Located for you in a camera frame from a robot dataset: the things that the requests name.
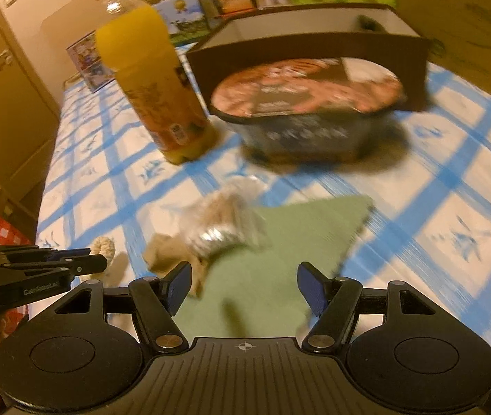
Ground brown open storage box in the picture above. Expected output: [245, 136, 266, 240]
[186, 3, 430, 111]

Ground stacked orange snack boxes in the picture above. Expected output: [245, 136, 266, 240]
[209, 0, 257, 17]

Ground white scrunchie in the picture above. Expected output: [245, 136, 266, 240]
[90, 236, 116, 280]

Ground blue milk carton box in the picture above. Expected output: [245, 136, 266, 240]
[66, 32, 115, 93]

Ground green microfibre cloth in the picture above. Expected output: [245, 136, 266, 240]
[175, 195, 373, 340]

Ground black instant rice bowl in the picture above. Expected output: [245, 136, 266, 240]
[210, 57, 405, 163]

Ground orange juice bottle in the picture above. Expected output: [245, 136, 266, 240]
[95, 0, 217, 165]

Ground milk box with cow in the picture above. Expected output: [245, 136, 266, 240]
[153, 0, 210, 47]

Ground crinkled clear plastic bag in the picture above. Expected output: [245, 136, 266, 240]
[179, 176, 268, 259]

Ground blue checked bed sheet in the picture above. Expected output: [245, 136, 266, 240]
[37, 64, 491, 346]

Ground beige stocking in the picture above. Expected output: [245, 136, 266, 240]
[143, 233, 213, 298]

